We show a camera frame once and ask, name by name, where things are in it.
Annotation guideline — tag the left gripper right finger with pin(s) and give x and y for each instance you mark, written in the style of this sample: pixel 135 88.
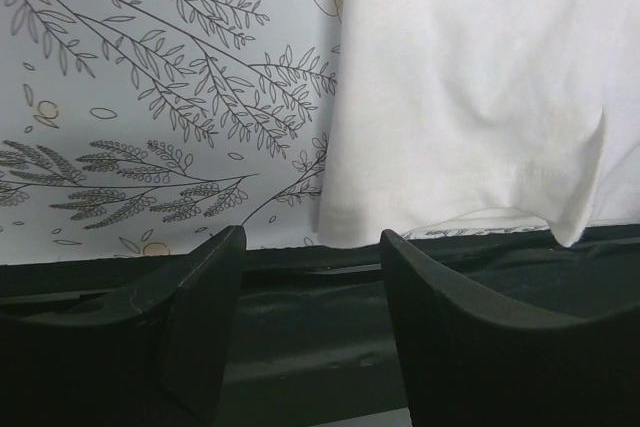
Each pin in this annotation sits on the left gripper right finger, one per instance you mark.
pixel 471 356

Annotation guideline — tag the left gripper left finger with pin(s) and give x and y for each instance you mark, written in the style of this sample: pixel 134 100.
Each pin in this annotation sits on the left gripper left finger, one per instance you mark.
pixel 150 353

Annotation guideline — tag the white t shirt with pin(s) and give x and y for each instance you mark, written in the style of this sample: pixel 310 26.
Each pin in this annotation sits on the white t shirt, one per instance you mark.
pixel 476 114

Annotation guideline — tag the floral table cloth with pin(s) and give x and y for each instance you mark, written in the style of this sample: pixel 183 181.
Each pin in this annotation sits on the floral table cloth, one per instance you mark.
pixel 134 128

